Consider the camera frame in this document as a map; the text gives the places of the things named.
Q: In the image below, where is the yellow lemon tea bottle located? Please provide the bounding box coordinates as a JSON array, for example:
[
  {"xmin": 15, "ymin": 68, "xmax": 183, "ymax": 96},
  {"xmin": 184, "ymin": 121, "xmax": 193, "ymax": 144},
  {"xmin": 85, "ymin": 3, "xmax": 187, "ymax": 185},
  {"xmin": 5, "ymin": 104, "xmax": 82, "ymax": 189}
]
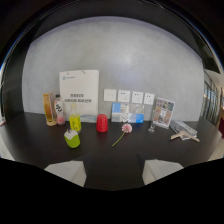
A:
[{"xmin": 68, "ymin": 103, "xmax": 82, "ymax": 134}]

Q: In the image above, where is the clear bottle with pink drink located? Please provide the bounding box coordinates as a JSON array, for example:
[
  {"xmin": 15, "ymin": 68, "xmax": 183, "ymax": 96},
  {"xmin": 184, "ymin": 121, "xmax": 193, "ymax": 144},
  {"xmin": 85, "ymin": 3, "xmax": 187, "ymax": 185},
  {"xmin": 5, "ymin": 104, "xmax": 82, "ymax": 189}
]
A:
[{"xmin": 53, "ymin": 94, "xmax": 66, "ymax": 126}]

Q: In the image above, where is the green and white container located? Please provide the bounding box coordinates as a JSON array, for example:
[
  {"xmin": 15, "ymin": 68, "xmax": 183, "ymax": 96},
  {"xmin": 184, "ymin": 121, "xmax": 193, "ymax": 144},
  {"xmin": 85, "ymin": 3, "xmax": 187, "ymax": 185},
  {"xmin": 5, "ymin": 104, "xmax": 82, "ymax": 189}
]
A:
[{"xmin": 63, "ymin": 129, "xmax": 81, "ymax": 149}]

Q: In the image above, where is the wooden toy gun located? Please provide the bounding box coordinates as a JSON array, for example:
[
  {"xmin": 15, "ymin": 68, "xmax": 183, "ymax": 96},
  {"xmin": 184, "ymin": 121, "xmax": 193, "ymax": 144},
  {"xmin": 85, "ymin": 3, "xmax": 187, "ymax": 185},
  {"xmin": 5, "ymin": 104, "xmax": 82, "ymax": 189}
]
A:
[{"xmin": 170, "ymin": 130, "xmax": 201, "ymax": 143}]

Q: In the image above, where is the clear stemmed glass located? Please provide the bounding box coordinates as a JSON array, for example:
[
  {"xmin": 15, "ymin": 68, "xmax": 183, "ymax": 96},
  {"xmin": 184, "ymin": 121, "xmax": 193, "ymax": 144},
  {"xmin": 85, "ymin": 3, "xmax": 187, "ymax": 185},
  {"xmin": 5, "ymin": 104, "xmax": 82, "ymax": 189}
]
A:
[{"xmin": 147, "ymin": 109, "xmax": 158, "ymax": 134}]

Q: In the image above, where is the grey book stack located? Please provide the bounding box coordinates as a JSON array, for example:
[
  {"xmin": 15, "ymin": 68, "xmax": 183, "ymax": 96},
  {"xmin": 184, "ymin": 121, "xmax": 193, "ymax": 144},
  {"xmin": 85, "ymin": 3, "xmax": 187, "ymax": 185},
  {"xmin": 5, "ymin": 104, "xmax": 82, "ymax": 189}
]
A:
[{"xmin": 169, "ymin": 119, "xmax": 199, "ymax": 137}]

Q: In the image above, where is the pink flower with stem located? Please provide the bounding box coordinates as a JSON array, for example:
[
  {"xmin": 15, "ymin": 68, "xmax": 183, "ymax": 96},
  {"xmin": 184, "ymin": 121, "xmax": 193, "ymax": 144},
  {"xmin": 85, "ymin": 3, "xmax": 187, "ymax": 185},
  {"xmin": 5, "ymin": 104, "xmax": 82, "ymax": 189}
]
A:
[{"xmin": 111, "ymin": 123, "xmax": 133, "ymax": 148}]

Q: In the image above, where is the acrylic stand with poster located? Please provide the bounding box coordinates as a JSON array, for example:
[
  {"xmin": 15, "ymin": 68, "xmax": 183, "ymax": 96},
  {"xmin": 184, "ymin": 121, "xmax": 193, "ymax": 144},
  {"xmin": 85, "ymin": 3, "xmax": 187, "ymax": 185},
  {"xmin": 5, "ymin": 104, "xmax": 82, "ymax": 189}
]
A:
[{"xmin": 152, "ymin": 97, "xmax": 176, "ymax": 130}]

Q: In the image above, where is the red cup stack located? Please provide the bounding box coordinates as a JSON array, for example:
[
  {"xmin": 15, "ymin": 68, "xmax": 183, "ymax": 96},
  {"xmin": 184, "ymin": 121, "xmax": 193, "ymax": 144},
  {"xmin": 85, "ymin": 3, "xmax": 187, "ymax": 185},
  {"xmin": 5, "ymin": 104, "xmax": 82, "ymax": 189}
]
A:
[{"xmin": 96, "ymin": 113, "xmax": 109, "ymax": 133}]

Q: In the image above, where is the white paper bag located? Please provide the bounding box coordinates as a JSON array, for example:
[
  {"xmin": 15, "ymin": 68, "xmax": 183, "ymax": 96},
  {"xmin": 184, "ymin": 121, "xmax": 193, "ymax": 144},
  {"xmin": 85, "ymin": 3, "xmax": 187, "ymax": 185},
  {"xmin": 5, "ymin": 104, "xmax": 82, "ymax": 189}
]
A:
[{"xmin": 59, "ymin": 69, "xmax": 100, "ymax": 123}]

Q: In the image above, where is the white wall socket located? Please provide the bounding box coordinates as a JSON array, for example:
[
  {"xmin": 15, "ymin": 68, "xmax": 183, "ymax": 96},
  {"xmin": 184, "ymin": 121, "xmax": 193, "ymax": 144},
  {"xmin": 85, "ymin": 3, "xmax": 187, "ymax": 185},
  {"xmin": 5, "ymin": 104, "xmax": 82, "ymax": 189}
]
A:
[
  {"xmin": 143, "ymin": 92, "xmax": 156, "ymax": 106},
  {"xmin": 117, "ymin": 89, "xmax": 131, "ymax": 104},
  {"xmin": 131, "ymin": 91, "xmax": 145, "ymax": 105}
]

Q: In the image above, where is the white wall switch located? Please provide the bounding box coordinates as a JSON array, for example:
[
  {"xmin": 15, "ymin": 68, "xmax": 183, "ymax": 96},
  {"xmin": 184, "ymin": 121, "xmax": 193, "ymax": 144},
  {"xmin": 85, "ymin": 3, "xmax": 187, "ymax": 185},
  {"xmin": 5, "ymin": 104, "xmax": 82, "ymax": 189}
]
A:
[{"xmin": 103, "ymin": 88, "xmax": 118, "ymax": 103}]

